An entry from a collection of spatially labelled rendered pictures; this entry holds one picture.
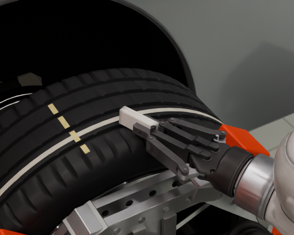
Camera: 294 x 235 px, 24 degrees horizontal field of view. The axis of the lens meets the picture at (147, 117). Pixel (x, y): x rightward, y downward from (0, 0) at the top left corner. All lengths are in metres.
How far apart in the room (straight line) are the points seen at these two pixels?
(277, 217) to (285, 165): 0.19
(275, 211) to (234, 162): 0.10
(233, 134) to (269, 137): 1.76
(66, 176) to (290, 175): 0.41
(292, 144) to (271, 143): 2.08
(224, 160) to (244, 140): 0.14
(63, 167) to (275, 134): 1.92
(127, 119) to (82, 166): 0.11
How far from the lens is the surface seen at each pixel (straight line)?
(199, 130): 1.11
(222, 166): 1.03
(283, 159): 0.82
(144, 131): 1.10
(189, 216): 1.36
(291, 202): 0.85
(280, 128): 2.97
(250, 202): 1.02
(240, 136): 1.17
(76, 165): 1.10
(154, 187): 1.13
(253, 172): 1.01
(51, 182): 1.10
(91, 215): 1.09
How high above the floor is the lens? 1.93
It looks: 41 degrees down
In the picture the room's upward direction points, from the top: straight up
